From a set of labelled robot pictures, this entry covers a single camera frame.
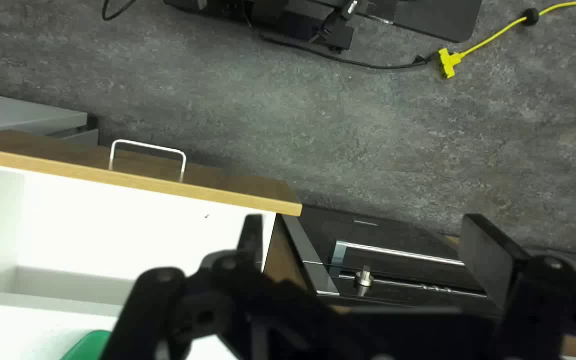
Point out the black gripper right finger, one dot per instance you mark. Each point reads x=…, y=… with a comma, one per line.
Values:
x=548, y=307

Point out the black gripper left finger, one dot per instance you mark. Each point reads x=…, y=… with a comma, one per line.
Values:
x=168, y=312

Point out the white drawer with wooden front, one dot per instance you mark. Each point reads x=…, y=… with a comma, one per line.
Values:
x=101, y=220

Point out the green plastic cup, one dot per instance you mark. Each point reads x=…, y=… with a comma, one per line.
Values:
x=91, y=346

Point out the black metal box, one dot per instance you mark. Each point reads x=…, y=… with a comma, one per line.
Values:
x=380, y=230

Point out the light grey cabinet unit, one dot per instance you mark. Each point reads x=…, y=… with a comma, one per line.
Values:
x=14, y=113

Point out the black stand base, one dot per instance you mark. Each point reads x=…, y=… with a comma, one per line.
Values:
x=435, y=16

